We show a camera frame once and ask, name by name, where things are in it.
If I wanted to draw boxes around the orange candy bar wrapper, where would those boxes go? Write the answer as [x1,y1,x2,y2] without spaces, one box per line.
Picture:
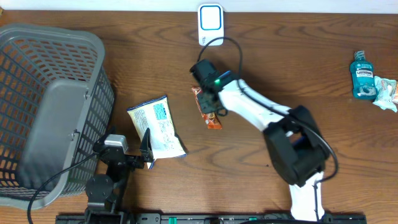
[192,87,222,129]

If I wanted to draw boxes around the white snack bag blue edges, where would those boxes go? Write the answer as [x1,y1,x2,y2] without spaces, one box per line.
[127,95,187,169]

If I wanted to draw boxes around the teal mouthwash bottle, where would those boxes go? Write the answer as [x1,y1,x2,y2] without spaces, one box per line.
[349,50,377,100]

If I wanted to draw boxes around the mint green snack packet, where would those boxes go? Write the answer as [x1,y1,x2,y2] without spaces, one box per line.
[373,76,397,113]

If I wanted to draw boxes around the orange white snack packet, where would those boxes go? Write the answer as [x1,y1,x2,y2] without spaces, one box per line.
[392,83,398,104]

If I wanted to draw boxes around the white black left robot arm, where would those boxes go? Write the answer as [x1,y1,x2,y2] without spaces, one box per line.
[83,128,154,224]

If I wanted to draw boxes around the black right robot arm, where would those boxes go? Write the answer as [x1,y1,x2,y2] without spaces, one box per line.
[198,78,333,222]

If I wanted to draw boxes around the grey plastic basket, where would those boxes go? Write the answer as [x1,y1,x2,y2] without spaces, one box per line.
[1,24,114,209]

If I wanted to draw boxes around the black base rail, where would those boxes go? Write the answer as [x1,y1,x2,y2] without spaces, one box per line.
[55,212,368,224]

